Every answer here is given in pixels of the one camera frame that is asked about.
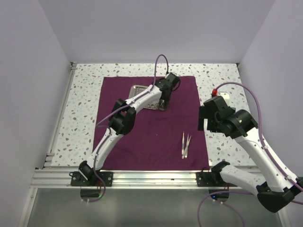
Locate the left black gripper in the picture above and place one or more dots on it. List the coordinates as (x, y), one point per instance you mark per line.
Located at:
(167, 99)

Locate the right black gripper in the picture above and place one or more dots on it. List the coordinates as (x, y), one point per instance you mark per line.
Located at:
(204, 114)

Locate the stainless steel instrument tray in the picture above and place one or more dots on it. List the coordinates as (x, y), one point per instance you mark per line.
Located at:
(137, 89)

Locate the steel tweezers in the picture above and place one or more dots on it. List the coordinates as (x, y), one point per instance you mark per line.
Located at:
(188, 142)
(184, 145)

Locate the purple surgical drape cloth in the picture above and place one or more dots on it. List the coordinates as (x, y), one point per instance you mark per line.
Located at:
(155, 142)

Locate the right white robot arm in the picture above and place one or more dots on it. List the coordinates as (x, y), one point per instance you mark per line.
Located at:
(278, 186)

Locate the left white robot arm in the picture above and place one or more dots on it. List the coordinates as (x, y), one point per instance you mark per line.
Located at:
(120, 122)

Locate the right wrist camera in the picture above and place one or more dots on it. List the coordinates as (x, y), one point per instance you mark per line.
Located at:
(217, 107)

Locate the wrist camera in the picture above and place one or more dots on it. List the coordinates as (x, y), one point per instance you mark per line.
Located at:
(217, 107)
(172, 81)

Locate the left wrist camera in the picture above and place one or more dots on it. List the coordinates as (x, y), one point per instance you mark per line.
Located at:
(172, 81)

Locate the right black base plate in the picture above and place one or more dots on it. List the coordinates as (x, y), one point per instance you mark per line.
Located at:
(210, 179)

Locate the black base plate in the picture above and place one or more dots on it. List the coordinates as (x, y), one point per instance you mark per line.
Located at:
(103, 177)
(210, 179)

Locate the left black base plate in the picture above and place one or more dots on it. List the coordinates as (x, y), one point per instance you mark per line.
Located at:
(103, 177)

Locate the aluminium left side rail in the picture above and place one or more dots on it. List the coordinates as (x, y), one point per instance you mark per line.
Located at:
(51, 150)

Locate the aluminium rail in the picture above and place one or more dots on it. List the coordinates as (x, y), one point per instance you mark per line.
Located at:
(60, 178)
(51, 150)

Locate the aluminium front rail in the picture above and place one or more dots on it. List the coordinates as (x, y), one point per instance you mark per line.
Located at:
(60, 178)

